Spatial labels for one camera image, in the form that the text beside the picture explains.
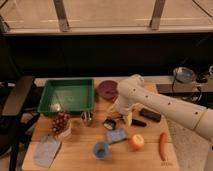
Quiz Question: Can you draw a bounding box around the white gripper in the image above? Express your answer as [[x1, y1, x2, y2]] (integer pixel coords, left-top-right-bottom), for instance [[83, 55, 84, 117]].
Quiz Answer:
[[109, 96, 135, 126]]

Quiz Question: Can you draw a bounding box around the black handled brush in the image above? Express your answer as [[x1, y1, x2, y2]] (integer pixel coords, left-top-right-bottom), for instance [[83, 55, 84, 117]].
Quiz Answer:
[[103, 118, 146, 130]]

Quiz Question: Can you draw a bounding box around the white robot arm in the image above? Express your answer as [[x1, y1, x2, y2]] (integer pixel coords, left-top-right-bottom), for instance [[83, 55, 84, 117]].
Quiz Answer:
[[114, 74, 213, 171]]

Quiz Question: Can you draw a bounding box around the small metal cup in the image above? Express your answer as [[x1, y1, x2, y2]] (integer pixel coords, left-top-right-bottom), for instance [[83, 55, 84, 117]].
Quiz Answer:
[[81, 111, 93, 126]]

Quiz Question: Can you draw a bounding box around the blue plastic cup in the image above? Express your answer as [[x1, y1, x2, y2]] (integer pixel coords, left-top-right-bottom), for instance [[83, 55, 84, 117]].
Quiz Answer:
[[93, 141, 109, 159]]

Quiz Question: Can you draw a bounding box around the black rectangular block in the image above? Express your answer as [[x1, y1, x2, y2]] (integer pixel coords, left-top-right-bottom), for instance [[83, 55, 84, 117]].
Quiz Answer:
[[139, 109, 161, 122]]

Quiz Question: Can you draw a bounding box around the blue sponge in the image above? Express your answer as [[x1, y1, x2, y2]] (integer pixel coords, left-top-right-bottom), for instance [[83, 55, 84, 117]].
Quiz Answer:
[[106, 128, 127, 144]]

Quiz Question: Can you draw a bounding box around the yellow red apple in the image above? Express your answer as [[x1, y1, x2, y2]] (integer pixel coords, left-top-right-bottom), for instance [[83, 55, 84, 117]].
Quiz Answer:
[[129, 134, 145, 150]]

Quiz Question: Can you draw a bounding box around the orange carrot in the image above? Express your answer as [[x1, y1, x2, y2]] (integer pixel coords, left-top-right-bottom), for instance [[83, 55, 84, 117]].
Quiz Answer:
[[159, 132, 168, 161]]

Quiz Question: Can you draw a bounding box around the wooden cutting board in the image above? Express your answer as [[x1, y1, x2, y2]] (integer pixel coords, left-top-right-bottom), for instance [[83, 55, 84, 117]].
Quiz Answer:
[[21, 81, 181, 171]]

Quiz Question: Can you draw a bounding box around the white bowl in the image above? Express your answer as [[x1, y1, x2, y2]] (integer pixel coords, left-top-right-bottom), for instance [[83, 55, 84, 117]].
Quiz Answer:
[[55, 122, 72, 139]]

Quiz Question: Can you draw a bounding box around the metal bowl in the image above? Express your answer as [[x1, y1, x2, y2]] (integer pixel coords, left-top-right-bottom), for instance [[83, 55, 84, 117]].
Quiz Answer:
[[173, 67, 196, 83]]

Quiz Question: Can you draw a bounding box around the red grapes bunch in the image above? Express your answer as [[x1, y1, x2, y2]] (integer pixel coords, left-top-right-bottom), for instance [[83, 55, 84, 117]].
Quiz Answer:
[[52, 113, 70, 135]]

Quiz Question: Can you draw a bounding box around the green plastic tray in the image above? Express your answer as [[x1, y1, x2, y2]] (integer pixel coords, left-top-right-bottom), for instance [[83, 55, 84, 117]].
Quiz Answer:
[[38, 78, 95, 116]]

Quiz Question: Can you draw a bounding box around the grey blue cloth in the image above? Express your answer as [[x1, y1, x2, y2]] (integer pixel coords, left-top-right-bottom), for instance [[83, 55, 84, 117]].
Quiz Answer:
[[33, 135, 61, 168]]

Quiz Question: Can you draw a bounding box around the black chair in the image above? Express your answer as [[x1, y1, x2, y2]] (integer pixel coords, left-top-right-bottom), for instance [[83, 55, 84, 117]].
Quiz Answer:
[[0, 76, 40, 171]]

